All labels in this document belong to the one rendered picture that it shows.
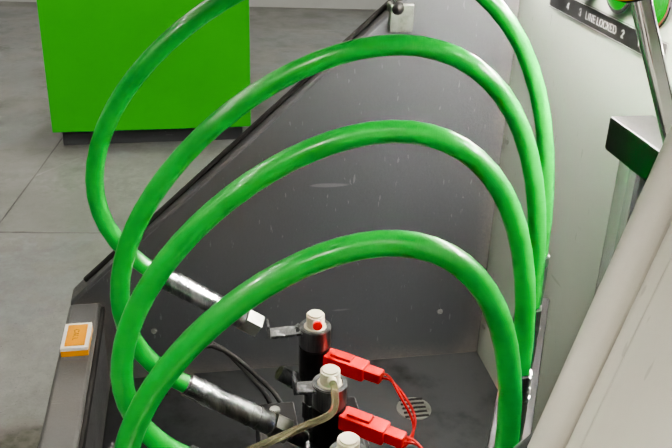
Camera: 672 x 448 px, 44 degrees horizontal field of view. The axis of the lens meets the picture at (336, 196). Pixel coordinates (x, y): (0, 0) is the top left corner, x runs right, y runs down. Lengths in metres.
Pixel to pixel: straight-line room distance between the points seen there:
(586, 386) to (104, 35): 3.77
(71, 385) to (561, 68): 0.61
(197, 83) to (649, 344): 3.83
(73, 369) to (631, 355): 0.74
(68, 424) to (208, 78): 3.28
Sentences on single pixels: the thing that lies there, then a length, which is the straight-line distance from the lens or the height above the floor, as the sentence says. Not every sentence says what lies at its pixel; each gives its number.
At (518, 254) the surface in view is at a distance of 0.55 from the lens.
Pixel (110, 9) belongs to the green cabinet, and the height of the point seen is 0.67.
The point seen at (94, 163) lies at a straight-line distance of 0.65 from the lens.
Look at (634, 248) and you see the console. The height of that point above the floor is 1.37.
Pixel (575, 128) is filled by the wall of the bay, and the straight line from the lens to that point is 0.87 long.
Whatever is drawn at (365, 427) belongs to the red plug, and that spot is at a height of 1.08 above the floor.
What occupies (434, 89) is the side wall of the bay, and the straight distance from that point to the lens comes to 1.00.
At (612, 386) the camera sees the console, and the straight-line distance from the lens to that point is 0.32.
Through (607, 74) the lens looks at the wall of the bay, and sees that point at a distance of 0.81.
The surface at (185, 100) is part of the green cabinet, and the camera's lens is 4.10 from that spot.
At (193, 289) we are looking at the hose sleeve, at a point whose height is 1.15.
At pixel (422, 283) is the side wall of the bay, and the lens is 1.11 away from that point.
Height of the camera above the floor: 1.51
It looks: 25 degrees down
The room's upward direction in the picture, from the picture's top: 2 degrees clockwise
